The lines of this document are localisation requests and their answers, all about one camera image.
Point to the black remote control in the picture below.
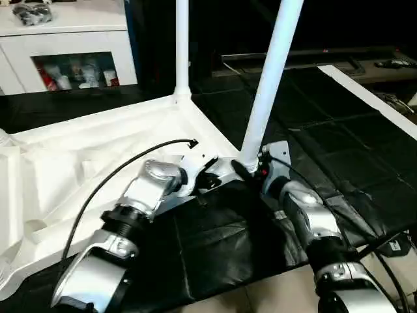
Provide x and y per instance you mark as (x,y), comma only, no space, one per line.
(393,63)

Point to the black flat monitor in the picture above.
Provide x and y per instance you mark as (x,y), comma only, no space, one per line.
(313,56)

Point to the white flat strip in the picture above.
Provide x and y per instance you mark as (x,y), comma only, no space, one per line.
(371,98)

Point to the black mat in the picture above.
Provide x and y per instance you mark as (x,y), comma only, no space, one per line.
(339,143)

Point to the white plastic table leg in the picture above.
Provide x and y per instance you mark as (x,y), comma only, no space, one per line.
(5,137)
(182,52)
(270,78)

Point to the black power adapter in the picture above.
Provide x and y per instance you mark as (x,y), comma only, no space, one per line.
(399,246)

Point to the white plastic table top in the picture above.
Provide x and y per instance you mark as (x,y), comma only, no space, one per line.
(78,156)

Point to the grey object on cabinet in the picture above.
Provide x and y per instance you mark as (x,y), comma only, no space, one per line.
(31,11)

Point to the black cabinet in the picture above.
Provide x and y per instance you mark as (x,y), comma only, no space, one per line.
(215,32)

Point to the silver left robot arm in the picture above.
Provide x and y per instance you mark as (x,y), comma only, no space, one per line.
(130,215)

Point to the white glass-door cabinet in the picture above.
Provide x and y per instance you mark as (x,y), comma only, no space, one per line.
(65,45)

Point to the black stand leg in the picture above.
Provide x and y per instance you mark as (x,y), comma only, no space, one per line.
(384,241)

